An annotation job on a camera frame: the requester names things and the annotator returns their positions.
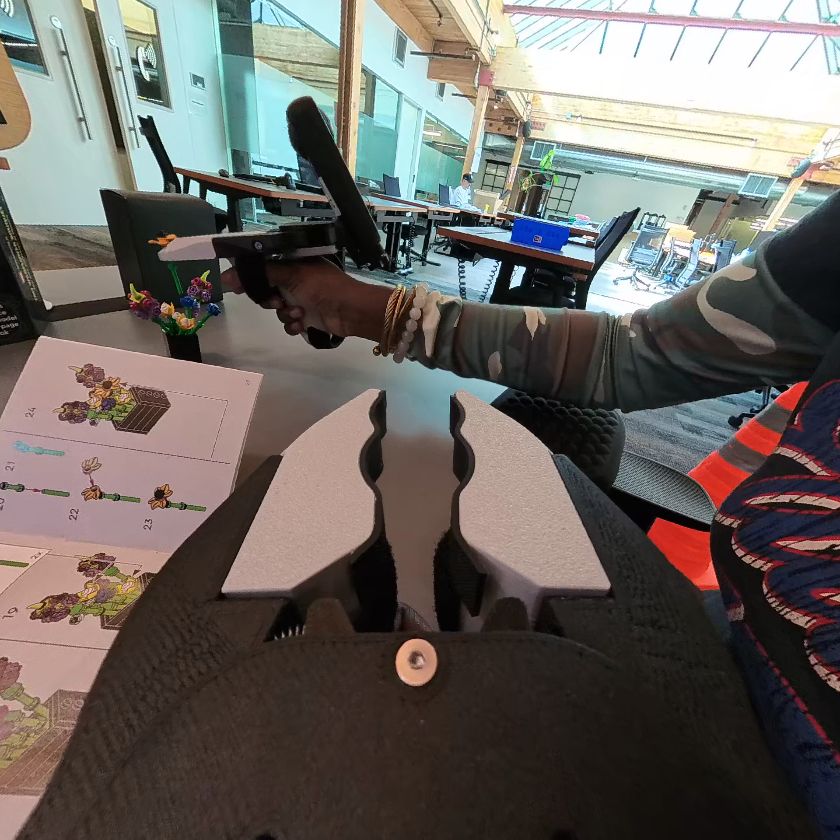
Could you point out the long wooden desk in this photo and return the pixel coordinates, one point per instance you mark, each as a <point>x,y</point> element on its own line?
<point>525,250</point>

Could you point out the plain black box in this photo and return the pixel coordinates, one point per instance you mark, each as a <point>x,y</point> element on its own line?
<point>151,223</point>

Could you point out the person's dark printed sweatshirt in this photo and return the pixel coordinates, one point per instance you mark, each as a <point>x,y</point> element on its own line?
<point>788,591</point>

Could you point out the grey mesh office chair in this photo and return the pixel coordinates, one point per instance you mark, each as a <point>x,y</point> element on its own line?
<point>663,486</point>

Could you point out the black honeycomb cushion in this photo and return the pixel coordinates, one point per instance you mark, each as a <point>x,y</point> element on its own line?
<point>565,433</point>

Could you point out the yellow lego flower piece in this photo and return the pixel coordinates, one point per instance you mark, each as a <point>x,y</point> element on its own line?
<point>163,240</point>

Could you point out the person's right hand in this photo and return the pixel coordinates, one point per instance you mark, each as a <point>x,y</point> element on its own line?
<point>328,302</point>

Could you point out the lego flower model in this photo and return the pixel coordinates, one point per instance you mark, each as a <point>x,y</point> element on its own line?
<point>177,315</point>

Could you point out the row of office chairs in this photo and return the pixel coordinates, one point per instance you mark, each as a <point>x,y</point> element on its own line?
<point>683,256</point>

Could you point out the person's right forearm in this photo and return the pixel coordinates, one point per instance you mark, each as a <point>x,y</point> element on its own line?
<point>630,335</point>

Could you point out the orange white traffic cone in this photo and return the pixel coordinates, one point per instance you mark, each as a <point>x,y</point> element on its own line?
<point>755,446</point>

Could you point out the blue bins on far desk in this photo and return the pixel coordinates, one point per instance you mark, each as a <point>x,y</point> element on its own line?
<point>541,234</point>

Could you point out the black lego set box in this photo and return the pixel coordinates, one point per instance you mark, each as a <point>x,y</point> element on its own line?
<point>16,276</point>

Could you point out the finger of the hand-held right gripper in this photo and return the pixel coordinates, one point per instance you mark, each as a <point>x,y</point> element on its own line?
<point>250,243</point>

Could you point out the green lego stem piece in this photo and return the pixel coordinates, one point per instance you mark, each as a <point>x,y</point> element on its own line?
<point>176,276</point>

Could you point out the black office chair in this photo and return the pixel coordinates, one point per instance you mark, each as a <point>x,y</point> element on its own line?
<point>160,158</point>

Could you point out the wood-framed dark screen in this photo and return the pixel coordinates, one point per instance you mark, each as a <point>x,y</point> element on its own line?
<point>11,112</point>

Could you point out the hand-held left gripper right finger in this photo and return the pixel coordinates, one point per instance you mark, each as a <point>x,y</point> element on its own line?
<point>525,525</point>

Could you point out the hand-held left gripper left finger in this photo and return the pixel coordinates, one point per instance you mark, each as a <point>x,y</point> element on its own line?
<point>309,525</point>

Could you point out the lego instruction booklet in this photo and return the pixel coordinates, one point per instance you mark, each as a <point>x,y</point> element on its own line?
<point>105,525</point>

